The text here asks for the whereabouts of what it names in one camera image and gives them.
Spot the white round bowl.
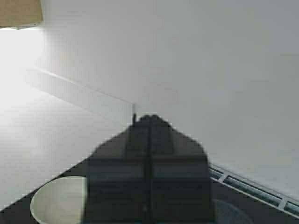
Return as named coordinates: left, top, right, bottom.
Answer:
left=30, top=176, right=87, bottom=224

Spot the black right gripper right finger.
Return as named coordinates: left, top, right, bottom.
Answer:
left=150, top=115, right=216, bottom=224

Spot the white vent grille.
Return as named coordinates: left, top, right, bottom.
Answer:
left=209, top=163, right=299, bottom=216

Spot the black induction cooktop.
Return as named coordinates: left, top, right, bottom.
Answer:
left=0, top=161, right=299, bottom=224

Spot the brown wooden cabinet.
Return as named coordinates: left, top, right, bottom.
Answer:
left=0, top=0, right=43, bottom=29

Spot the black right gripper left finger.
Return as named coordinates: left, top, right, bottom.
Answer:
left=84, top=115, right=150, bottom=224

